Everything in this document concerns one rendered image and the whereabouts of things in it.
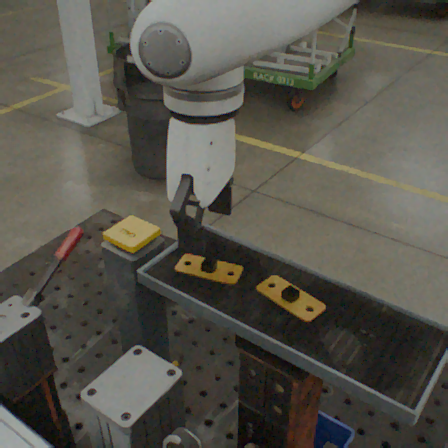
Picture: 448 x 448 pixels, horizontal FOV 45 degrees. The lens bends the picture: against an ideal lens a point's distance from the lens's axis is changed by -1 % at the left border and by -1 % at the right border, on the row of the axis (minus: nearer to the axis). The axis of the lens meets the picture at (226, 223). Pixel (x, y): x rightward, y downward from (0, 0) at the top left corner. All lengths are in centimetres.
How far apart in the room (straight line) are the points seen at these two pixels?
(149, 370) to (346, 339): 23
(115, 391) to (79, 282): 83
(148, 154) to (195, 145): 266
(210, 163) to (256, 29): 18
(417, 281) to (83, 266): 163
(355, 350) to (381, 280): 198
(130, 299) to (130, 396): 22
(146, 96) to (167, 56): 256
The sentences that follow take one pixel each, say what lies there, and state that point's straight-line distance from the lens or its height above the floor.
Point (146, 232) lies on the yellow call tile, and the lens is 78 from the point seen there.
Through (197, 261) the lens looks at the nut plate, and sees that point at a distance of 72.
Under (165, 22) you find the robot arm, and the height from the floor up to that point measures 150.
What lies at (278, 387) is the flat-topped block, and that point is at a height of 105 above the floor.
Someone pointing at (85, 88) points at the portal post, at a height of 24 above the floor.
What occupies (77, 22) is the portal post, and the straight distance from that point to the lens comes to 399.
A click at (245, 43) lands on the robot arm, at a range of 44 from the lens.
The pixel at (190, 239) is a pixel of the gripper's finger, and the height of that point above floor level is 125.
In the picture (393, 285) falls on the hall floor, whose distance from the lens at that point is 258.
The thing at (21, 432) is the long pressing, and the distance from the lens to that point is 77.
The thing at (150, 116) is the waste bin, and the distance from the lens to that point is 309.
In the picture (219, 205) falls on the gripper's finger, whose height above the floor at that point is 123.
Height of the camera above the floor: 160
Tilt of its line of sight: 34 degrees down
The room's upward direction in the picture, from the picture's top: straight up
